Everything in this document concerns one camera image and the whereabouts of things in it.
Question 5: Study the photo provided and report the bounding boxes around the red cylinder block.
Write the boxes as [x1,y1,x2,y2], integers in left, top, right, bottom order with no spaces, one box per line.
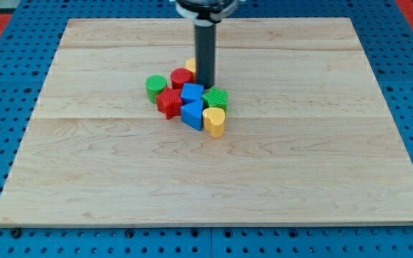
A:
[170,68,194,90]

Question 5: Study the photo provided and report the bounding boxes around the yellow hexagon block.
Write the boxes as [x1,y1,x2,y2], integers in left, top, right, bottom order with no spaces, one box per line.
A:
[184,58,196,80]

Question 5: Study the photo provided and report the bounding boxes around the red star block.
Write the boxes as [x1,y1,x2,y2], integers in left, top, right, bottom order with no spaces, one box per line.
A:
[156,87,183,120]

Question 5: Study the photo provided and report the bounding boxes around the green cylinder block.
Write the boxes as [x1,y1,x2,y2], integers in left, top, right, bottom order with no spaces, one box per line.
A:
[145,75,167,104]

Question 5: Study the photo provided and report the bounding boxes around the yellow heart block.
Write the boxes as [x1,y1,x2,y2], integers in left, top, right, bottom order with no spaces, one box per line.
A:
[202,107,226,138]

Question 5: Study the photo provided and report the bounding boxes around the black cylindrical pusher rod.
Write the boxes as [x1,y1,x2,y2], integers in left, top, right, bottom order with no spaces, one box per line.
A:
[194,20,217,89]

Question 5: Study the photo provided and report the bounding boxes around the blue triangle block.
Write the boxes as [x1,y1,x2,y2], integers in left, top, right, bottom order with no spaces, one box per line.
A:
[181,100,204,131]

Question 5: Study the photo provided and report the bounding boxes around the green star block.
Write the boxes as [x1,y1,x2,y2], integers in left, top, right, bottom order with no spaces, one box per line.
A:
[201,87,229,112]

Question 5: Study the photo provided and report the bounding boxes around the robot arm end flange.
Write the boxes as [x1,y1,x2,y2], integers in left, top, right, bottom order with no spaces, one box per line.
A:
[175,0,239,27]

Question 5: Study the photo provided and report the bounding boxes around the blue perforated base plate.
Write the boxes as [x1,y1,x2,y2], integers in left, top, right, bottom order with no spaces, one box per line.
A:
[0,0,413,257]

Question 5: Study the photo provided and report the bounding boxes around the wooden board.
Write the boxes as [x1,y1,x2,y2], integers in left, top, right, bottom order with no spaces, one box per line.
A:
[0,18,413,228]

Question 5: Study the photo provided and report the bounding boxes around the blue cube block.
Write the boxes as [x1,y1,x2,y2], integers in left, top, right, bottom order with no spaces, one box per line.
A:
[181,83,204,105]

